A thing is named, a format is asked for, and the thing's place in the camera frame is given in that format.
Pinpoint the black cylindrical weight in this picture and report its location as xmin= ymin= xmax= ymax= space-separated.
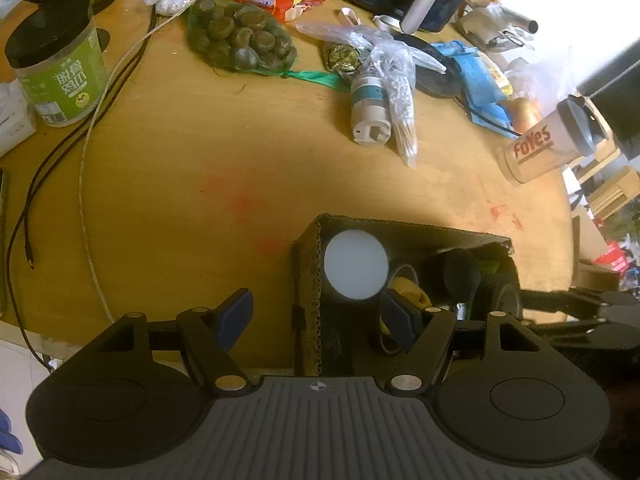
xmin=422 ymin=249 xmax=482 ymax=306

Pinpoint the amber tape roll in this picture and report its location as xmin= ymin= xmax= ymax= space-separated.
xmin=387 ymin=260 xmax=421 ymax=291

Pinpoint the black power cable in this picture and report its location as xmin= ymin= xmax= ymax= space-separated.
xmin=452 ymin=92 xmax=521 ymax=139

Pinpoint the grey cylindrical handle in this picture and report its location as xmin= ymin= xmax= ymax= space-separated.
xmin=400 ymin=0 xmax=447 ymax=33

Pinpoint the green net bag of chestnuts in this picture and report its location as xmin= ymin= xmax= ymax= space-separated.
xmin=187 ymin=0 xmax=351 ymax=92

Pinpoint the yellow packet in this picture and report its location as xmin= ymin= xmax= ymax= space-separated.
xmin=482 ymin=55 xmax=516 ymax=98

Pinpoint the clear plastic bag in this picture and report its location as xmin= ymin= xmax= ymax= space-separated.
xmin=295 ymin=22 xmax=448 ymax=92

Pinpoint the red box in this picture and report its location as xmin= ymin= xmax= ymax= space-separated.
xmin=592 ymin=240 xmax=631 ymax=273

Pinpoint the foil candy pack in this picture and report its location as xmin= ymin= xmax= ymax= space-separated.
xmin=322 ymin=42 xmax=366 ymax=86

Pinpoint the wooden chair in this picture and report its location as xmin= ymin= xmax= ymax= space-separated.
xmin=575 ymin=150 xmax=640 ymax=221

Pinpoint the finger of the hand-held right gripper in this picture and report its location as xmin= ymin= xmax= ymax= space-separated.
xmin=525 ymin=317 xmax=609 ymax=344
xmin=520 ymin=287 xmax=610 ymax=311

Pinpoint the white bottle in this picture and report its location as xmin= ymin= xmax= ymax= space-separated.
xmin=350 ymin=72 xmax=392 ymax=147

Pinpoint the brown cardboard box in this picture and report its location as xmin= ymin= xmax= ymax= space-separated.
xmin=291 ymin=213 xmax=524 ymax=377

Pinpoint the white plastic bag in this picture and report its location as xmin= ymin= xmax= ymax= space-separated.
xmin=507 ymin=47 xmax=576 ymax=106

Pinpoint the bag of cotton swabs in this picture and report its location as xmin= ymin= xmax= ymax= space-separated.
xmin=382 ymin=55 xmax=419 ymax=170

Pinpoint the clear shaker bottle grey lid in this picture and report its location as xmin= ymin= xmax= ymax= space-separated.
xmin=502 ymin=94 xmax=613 ymax=184

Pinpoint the thin black cable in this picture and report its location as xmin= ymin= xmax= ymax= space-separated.
xmin=11 ymin=35 xmax=153 ymax=373
xmin=22 ymin=30 xmax=151 ymax=268

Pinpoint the white tissue pack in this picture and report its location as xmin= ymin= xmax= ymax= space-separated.
xmin=0 ymin=80 xmax=38 ymax=158

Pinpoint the silver metal tool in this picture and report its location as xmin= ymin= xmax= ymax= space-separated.
xmin=457 ymin=2 xmax=541 ymax=53

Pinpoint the black rectangular adapter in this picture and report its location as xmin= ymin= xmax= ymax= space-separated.
xmin=320 ymin=305 xmax=362 ymax=376

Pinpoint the black round kettle base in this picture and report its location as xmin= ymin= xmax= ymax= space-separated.
xmin=392 ymin=32 xmax=468 ymax=98

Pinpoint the blue packet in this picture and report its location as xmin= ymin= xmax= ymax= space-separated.
xmin=432 ymin=40 xmax=483 ymax=107
xmin=467 ymin=99 xmax=521 ymax=138

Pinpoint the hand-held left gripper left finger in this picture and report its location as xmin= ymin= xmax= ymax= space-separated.
xmin=75 ymin=287 xmax=256 ymax=396

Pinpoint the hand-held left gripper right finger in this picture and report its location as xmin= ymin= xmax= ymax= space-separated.
xmin=379 ymin=289 xmax=567 ymax=394

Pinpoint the white strap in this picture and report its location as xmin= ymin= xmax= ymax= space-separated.
xmin=339 ymin=7 xmax=401 ymax=32

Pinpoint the green label jar black lid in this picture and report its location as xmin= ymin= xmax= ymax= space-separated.
xmin=5 ymin=0 xmax=108 ymax=128

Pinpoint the black electrical tape roll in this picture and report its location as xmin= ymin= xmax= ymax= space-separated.
xmin=470 ymin=270 xmax=523 ymax=322

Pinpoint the white cord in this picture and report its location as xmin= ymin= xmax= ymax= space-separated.
xmin=77 ymin=0 xmax=208 ymax=323

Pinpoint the blue fabric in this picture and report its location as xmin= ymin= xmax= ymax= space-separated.
xmin=0 ymin=407 xmax=23 ymax=453

